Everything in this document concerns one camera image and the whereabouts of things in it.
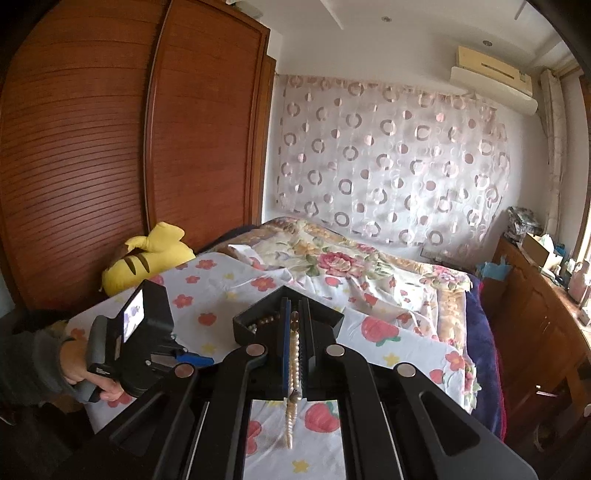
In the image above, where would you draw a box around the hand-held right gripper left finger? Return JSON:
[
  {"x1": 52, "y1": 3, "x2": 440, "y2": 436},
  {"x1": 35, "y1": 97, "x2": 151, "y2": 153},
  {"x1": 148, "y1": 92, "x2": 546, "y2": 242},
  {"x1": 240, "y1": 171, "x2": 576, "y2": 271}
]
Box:
[{"x1": 46, "y1": 298, "x2": 293, "y2": 480}]

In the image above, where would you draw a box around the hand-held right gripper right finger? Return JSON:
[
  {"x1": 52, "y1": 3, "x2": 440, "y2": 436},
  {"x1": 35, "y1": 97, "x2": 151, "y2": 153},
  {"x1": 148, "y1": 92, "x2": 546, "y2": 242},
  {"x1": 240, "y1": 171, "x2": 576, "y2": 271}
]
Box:
[{"x1": 298, "y1": 298, "x2": 550, "y2": 480}]

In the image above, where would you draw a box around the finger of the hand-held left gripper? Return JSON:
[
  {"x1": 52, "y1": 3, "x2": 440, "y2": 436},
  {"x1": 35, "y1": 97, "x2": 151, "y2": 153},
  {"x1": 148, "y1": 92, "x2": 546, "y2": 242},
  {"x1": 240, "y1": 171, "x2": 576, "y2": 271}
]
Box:
[{"x1": 178, "y1": 352, "x2": 215, "y2": 368}]

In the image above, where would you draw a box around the brown wooden bead bracelet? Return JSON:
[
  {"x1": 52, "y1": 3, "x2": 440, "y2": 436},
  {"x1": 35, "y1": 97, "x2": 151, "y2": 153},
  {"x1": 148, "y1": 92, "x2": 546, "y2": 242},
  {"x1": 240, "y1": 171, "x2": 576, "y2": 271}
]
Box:
[{"x1": 249, "y1": 313, "x2": 281, "y2": 331}]

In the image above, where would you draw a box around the black square box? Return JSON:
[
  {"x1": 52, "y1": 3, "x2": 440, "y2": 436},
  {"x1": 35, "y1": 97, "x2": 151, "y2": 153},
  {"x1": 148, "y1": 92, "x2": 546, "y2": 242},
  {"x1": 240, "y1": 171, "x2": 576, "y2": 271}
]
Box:
[{"x1": 232, "y1": 285, "x2": 345, "y2": 365}]

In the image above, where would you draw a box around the white pearl necklace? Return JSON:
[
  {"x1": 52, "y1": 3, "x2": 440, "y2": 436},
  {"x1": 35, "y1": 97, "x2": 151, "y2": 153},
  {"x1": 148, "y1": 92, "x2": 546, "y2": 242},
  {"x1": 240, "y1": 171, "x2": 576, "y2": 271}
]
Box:
[{"x1": 285, "y1": 311, "x2": 306, "y2": 450}]

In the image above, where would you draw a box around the person's left forearm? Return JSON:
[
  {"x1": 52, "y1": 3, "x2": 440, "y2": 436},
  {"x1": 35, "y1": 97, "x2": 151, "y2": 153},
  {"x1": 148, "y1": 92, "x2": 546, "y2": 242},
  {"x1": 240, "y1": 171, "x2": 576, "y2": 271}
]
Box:
[{"x1": 0, "y1": 318, "x2": 88, "y2": 408}]

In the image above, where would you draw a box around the person's left hand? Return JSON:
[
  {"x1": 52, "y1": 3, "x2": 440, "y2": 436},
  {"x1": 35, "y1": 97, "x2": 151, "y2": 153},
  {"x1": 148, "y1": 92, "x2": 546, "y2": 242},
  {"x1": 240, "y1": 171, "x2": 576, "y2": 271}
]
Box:
[{"x1": 60, "y1": 339, "x2": 124, "y2": 402}]

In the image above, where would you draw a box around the yellow plush toy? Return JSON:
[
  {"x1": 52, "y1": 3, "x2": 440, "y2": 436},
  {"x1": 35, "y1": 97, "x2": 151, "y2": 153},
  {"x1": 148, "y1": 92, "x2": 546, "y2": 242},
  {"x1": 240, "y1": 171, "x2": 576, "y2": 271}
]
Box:
[{"x1": 102, "y1": 222, "x2": 197, "y2": 296}]

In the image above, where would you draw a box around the strawberry print bed sheet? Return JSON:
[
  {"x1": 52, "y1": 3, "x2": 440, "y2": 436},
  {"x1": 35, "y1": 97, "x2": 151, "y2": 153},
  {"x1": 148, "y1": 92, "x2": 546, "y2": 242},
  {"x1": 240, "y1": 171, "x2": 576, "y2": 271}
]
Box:
[{"x1": 65, "y1": 254, "x2": 481, "y2": 480}]

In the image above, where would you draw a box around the floral quilt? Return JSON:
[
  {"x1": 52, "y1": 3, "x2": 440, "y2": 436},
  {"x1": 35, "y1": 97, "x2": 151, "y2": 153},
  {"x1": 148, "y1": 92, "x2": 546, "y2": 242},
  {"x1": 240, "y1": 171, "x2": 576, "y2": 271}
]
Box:
[{"x1": 198, "y1": 217, "x2": 476, "y2": 352}]

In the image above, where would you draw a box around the dark blue blanket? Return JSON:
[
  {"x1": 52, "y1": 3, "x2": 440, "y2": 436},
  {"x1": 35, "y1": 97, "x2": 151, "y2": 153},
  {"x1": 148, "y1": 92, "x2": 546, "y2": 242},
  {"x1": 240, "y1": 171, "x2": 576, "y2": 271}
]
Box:
[{"x1": 464, "y1": 272, "x2": 509, "y2": 439}]

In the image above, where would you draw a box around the brown wooden wardrobe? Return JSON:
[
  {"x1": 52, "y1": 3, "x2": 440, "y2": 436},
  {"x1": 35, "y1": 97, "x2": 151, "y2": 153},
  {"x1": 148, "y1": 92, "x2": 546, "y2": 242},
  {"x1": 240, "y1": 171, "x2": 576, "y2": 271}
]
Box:
[{"x1": 0, "y1": 0, "x2": 278, "y2": 319}]

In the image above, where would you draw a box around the brown wooden cabinet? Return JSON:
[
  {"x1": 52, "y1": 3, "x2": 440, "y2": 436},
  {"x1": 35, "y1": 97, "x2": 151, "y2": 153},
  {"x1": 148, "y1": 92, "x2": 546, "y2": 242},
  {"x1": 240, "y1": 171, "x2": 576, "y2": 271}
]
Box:
[{"x1": 480, "y1": 235, "x2": 591, "y2": 444}]

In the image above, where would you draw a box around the cardboard tissue box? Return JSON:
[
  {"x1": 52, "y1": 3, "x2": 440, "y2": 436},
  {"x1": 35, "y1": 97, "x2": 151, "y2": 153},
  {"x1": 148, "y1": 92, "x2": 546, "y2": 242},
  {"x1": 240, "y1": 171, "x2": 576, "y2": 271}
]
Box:
[{"x1": 522, "y1": 233, "x2": 563, "y2": 271}]

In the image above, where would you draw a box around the patterned bag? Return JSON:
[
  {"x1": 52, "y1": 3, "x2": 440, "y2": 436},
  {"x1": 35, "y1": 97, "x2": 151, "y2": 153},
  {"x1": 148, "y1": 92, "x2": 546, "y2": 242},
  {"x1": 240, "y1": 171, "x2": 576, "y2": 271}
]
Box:
[{"x1": 507, "y1": 206, "x2": 543, "y2": 243}]

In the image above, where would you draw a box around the circle pattern window curtain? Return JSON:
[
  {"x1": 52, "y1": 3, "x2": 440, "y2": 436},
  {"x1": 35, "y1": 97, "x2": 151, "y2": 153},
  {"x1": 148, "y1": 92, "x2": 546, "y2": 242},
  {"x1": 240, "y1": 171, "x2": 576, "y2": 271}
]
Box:
[{"x1": 540, "y1": 69, "x2": 570, "y2": 236}]

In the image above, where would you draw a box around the beige air conditioner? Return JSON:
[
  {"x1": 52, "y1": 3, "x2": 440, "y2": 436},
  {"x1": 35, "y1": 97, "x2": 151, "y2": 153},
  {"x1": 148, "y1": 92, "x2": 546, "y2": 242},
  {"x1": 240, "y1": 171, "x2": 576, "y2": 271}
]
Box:
[{"x1": 450, "y1": 45, "x2": 540, "y2": 116}]

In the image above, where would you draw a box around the circle pattern wall curtain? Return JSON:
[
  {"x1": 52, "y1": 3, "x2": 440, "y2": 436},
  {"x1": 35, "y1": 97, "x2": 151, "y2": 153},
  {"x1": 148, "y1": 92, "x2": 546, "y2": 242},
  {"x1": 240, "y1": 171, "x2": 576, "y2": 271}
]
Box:
[{"x1": 274, "y1": 74, "x2": 513, "y2": 250}]

